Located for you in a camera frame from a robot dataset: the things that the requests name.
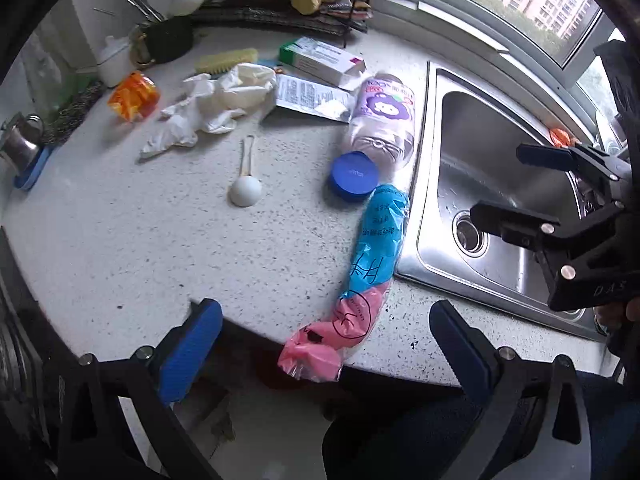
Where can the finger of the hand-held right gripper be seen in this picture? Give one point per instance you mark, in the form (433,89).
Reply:
(545,155)
(510,222)

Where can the white printed sachet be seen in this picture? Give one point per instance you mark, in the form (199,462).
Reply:
(300,95)

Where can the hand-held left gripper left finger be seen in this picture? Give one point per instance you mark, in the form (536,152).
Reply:
(192,355)

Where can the steel kettle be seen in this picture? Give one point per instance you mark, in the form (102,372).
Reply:
(20,142)

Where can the dark green utensil holder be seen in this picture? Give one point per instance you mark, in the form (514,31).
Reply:
(170,37)

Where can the blue plastic holder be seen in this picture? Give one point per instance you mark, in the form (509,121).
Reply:
(35,170)

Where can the orange plastic piece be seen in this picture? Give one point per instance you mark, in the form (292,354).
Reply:
(562,137)

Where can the steel sink strainer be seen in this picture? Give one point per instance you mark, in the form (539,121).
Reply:
(470,235)

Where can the red sauce packet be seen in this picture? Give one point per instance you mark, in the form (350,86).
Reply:
(345,10)

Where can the stainless steel sink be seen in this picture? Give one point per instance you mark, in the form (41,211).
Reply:
(500,135)

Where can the clear glass bottle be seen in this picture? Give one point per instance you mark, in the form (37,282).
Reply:
(50,80)

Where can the blue and pink bag roll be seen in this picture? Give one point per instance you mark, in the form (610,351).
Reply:
(380,240)

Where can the orange snack packet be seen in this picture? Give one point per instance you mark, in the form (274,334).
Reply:
(132,97)

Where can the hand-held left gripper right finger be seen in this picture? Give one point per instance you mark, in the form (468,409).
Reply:
(460,355)

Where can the plastic bottle with purple label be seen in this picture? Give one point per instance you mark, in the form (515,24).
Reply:
(385,110)

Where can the white and green medicine box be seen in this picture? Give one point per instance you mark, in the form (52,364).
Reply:
(320,60)

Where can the metal utensil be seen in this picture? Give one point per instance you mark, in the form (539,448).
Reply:
(145,10)

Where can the person's right hand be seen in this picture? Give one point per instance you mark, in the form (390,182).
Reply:
(620,317)

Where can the grey steel scourer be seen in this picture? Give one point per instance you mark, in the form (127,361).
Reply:
(75,110)

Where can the white disposable glove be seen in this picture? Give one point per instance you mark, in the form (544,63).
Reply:
(215,100)

